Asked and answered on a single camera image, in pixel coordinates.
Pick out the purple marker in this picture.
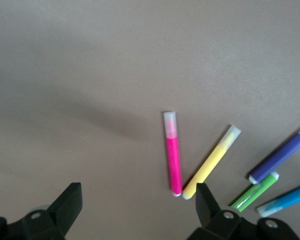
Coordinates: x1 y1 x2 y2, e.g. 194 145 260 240
248 122 300 185

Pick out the yellow marker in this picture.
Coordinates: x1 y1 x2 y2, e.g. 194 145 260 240
181 124 242 200

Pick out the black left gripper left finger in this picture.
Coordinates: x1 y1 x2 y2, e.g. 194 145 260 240
19 182 83 240

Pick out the green marker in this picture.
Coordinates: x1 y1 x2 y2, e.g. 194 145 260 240
230 171 280 212

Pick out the pink marker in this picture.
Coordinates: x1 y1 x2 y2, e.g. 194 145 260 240
163 111 184 198

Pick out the blue marker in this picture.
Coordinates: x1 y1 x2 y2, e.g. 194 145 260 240
256 182 300 218

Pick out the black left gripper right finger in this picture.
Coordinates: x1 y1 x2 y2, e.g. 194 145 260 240
189 182 260 240

